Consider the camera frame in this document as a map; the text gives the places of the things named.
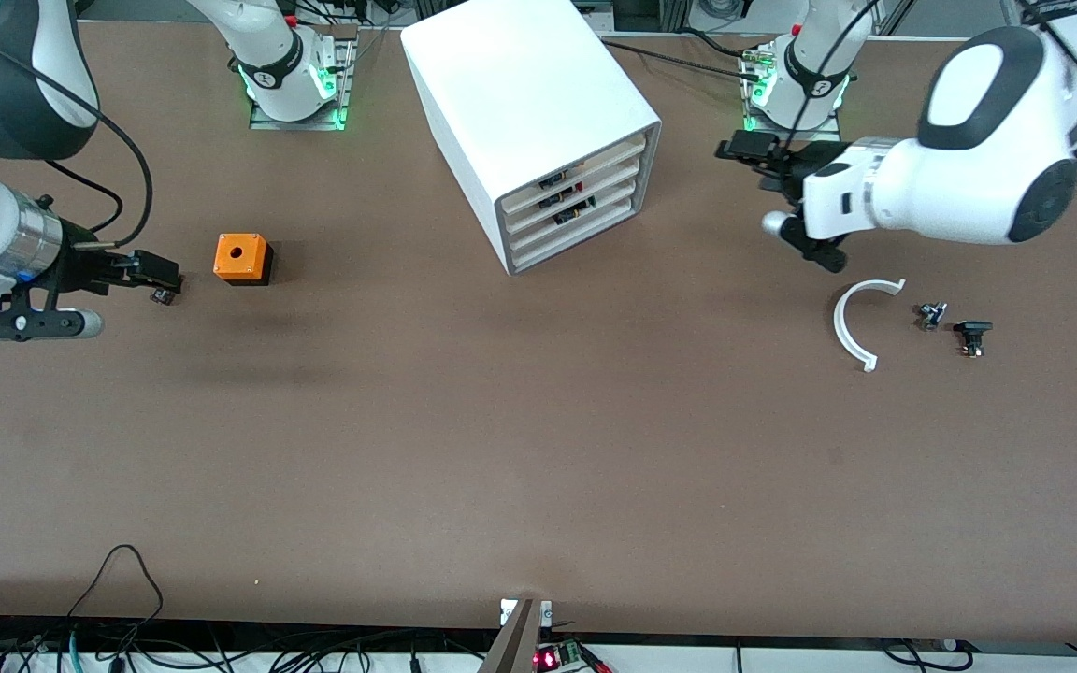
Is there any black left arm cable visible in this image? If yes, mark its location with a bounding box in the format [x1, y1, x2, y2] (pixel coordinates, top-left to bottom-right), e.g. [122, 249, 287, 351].
[777, 0, 883, 150]

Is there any white drawer cabinet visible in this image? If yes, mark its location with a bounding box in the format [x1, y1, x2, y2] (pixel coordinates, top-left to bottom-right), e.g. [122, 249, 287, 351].
[400, 0, 663, 277]

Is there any black flat-topped component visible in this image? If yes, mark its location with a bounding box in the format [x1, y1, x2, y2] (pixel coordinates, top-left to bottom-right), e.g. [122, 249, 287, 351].
[954, 321, 994, 359]

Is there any cream cabinet drawer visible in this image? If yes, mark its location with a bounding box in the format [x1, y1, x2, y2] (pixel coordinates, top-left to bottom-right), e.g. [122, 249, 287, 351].
[501, 134, 646, 216]
[508, 178, 640, 255]
[504, 157, 642, 236]
[510, 198, 640, 274]

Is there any red lit circuit board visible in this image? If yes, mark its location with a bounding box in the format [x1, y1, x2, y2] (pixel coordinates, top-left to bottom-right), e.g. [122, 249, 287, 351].
[534, 641, 612, 673]

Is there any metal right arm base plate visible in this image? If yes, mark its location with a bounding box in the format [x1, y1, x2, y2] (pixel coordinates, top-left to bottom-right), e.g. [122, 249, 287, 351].
[249, 36, 358, 132]

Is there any black cable on table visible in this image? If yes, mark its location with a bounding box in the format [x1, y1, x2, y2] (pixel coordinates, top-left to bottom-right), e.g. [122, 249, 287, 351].
[599, 37, 768, 81]

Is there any white curved plastic ring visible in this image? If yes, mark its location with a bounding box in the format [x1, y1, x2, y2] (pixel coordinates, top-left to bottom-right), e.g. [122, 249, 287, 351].
[833, 279, 906, 373]

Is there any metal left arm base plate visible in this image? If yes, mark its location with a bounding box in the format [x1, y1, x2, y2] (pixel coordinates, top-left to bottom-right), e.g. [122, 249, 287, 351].
[740, 42, 843, 143]

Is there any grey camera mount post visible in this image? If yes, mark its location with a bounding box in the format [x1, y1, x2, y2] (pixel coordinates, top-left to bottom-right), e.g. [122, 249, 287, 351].
[478, 598, 553, 673]

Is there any orange black button box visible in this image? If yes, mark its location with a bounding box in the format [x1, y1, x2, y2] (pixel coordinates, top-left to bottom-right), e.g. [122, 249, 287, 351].
[213, 233, 275, 287]

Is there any black looped cable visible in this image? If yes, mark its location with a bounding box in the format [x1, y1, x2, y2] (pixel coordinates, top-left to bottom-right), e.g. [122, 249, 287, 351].
[66, 545, 164, 646]

